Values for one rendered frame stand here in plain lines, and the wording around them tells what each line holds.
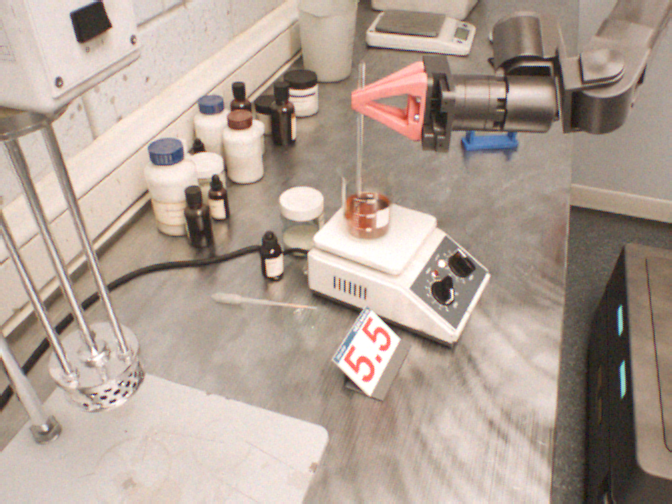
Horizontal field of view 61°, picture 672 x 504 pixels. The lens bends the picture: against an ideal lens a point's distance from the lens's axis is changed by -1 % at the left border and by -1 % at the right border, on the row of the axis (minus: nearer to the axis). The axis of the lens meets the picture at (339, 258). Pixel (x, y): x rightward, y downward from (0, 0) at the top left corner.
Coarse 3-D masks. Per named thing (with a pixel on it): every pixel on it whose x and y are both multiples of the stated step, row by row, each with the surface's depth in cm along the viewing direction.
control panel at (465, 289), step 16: (448, 240) 74; (432, 256) 71; (448, 256) 72; (432, 272) 69; (448, 272) 71; (480, 272) 73; (416, 288) 67; (464, 288) 70; (432, 304) 67; (464, 304) 69; (448, 320) 66
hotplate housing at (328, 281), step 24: (432, 240) 73; (312, 264) 71; (336, 264) 69; (360, 264) 69; (480, 264) 74; (312, 288) 74; (336, 288) 71; (360, 288) 69; (384, 288) 67; (408, 288) 66; (480, 288) 72; (384, 312) 69; (408, 312) 67; (432, 312) 66; (432, 336) 68; (456, 336) 66
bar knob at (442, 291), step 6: (450, 276) 68; (438, 282) 68; (444, 282) 67; (450, 282) 67; (432, 288) 67; (438, 288) 68; (444, 288) 67; (450, 288) 67; (432, 294) 67; (438, 294) 67; (444, 294) 67; (450, 294) 66; (438, 300) 67; (444, 300) 67; (450, 300) 66
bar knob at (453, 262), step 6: (456, 252) 71; (462, 252) 71; (450, 258) 72; (456, 258) 71; (462, 258) 70; (450, 264) 71; (456, 264) 71; (462, 264) 71; (468, 264) 70; (456, 270) 71; (462, 270) 71; (468, 270) 71; (462, 276) 71
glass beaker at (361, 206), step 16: (368, 160) 68; (352, 176) 69; (368, 176) 70; (384, 176) 69; (352, 192) 65; (368, 192) 64; (384, 192) 65; (352, 208) 66; (368, 208) 65; (384, 208) 66; (352, 224) 68; (368, 224) 67; (384, 224) 68; (352, 240) 69; (368, 240) 68; (384, 240) 69
